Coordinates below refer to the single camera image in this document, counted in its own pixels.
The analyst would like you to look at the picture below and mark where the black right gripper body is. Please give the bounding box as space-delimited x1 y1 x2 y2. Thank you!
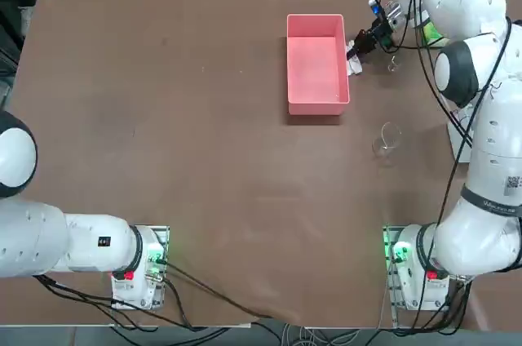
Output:
369 19 395 48

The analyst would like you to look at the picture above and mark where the white tissue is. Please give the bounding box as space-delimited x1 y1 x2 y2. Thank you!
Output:
345 39 364 77

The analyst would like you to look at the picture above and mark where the green tissue pack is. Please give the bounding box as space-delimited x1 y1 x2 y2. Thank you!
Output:
421 18 449 47

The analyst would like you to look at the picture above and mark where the pink plastic container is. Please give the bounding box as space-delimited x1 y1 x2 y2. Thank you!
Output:
285 13 352 117

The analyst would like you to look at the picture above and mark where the large glass beaker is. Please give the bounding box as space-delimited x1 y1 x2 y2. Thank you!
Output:
371 121 404 160

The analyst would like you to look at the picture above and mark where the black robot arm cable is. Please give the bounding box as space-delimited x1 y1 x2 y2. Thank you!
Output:
32 274 192 330
407 0 513 330

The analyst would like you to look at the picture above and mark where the black base cable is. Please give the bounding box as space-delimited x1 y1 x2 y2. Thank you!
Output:
161 259 274 321

